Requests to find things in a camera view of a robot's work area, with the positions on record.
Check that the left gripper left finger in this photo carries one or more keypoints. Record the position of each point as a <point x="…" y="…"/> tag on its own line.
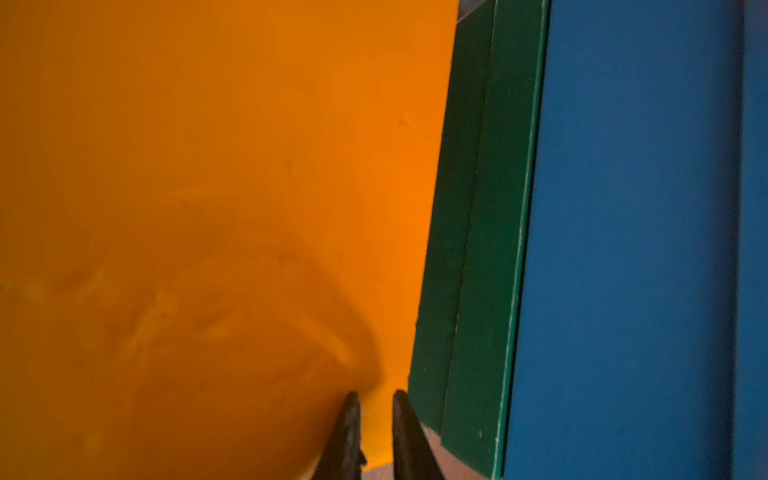
<point x="342" y="457"/>

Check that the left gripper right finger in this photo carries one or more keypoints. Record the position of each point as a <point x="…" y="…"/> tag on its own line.
<point x="413" y="458"/>

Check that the blue shoebox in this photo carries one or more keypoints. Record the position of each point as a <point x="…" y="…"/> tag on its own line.
<point x="642" y="344"/>

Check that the orange shoebox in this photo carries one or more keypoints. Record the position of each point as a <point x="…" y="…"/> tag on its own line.
<point x="214" y="220"/>

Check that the green shoebox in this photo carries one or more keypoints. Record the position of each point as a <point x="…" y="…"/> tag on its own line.
<point x="461" y="370"/>

